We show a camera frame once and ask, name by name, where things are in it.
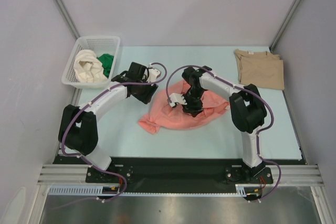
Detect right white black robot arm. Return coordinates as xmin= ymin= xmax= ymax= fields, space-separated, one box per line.
xmin=182 ymin=66 xmax=267 ymax=183

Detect left aluminium corner post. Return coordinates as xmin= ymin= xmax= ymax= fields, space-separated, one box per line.
xmin=53 ymin=0 xmax=80 ymax=39

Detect green t shirt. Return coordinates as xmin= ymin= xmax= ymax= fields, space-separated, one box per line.
xmin=98 ymin=54 xmax=114 ymax=78

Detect white perforated plastic basket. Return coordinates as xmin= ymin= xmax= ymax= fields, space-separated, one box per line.
xmin=61 ymin=36 xmax=121 ymax=89

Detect aluminium corner post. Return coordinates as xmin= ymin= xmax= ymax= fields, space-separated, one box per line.
xmin=269 ymin=0 xmax=303 ymax=52
xmin=53 ymin=0 xmax=80 ymax=39

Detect pink t shirt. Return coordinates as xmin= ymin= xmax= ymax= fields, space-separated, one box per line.
xmin=138 ymin=90 xmax=229 ymax=134

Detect aluminium frame rail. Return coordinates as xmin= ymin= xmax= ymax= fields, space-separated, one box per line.
xmin=38 ymin=164 xmax=324 ymax=187

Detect white slotted cable duct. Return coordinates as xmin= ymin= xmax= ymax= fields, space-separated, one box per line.
xmin=48 ymin=185 xmax=103 ymax=196

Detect right aluminium corner post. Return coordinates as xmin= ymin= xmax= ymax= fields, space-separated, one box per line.
xmin=269 ymin=0 xmax=303 ymax=52

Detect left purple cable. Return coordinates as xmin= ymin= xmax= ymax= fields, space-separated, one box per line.
xmin=60 ymin=61 xmax=168 ymax=204

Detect folded beige t shirt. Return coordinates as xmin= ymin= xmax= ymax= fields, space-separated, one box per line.
xmin=234 ymin=49 xmax=285 ymax=90

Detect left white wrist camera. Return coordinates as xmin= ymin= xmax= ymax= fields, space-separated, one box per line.
xmin=146 ymin=64 xmax=161 ymax=82

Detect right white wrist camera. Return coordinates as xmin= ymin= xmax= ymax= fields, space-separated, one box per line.
xmin=168 ymin=93 xmax=187 ymax=108

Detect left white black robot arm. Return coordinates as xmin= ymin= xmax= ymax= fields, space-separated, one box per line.
xmin=58 ymin=62 xmax=163 ymax=182

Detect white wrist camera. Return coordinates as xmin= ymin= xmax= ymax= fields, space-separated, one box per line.
xmin=168 ymin=93 xmax=187 ymax=108
xmin=146 ymin=64 xmax=161 ymax=82

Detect cream t shirt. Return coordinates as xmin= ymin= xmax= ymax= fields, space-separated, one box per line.
xmin=73 ymin=49 xmax=107 ymax=83

